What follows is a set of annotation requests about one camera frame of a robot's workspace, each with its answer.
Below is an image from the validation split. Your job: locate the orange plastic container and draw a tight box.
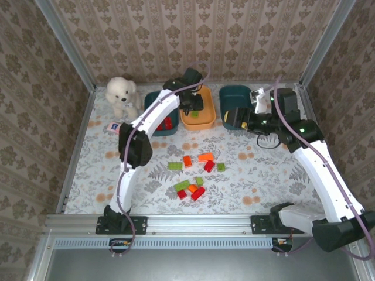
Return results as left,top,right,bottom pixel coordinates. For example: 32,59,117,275
179,84,217,131

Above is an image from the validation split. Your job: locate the teal plastic container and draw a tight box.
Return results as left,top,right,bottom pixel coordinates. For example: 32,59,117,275
143,90,180,138
219,84,255,131

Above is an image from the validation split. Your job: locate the floral patterned table cover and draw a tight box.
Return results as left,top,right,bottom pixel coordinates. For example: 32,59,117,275
63,83,338,215

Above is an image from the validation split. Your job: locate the white plush teddy bear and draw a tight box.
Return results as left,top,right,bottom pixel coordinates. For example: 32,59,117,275
105,76,142,120

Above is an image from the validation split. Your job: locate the small blue pink toy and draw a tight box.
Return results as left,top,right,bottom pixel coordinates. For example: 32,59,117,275
105,121,121,135

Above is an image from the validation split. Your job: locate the small controller board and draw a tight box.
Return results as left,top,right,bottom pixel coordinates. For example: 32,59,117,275
271,237,294,253
108,237,132,255

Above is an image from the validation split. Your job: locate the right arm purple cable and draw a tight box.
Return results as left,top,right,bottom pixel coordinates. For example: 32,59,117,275
272,74,375,261

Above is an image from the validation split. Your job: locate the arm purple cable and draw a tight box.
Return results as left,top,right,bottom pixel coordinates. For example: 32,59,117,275
272,74,375,261
110,61,212,258

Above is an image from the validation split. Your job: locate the right gripper thin black cable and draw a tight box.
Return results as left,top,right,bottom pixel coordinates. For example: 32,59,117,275
256,133,284,149

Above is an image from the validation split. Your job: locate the aluminium frame post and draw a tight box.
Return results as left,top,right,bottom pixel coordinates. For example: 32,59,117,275
34,0,97,92
299,0,357,88

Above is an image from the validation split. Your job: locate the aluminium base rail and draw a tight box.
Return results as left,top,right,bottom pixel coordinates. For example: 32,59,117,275
43,213,360,237

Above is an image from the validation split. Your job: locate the white slotted cable duct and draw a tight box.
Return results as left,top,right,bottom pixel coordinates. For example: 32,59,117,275
54,236,273,250

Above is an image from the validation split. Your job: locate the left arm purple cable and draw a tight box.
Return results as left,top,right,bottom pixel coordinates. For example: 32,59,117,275
110,61,212,258

